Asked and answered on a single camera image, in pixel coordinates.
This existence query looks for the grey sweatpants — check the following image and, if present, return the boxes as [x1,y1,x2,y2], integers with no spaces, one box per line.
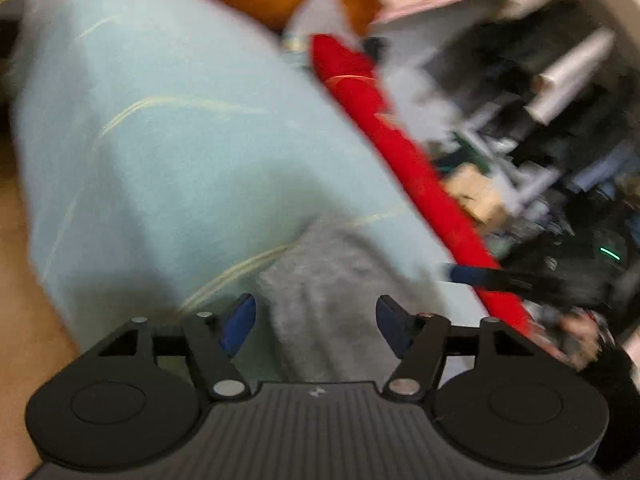
[257,215,451,383]

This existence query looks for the beige shorts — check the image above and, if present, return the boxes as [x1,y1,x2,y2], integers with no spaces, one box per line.
[445,162,511,226]

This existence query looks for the bed with green checked sheet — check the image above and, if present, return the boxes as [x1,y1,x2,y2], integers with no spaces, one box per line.
[10,0,481,381]

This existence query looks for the pale checked pillow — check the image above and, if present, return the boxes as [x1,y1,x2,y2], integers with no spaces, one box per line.
[282,0,361,61]

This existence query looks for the person's right forearm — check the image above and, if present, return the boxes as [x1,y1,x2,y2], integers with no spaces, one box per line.
[582,345,640,473]

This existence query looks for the red quilt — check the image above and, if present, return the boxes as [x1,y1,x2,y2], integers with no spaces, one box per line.
[311,34,538,336]

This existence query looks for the person's right hand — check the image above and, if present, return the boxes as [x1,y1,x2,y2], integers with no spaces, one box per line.
[560,309,616,371]

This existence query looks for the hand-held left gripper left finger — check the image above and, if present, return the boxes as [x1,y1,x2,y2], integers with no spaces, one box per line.
[97,294,258,401]

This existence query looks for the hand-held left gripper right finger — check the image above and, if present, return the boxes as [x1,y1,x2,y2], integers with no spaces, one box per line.
[376,296,531,402]

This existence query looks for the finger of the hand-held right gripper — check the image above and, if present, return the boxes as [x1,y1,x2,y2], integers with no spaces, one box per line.
[442,266,506,286]

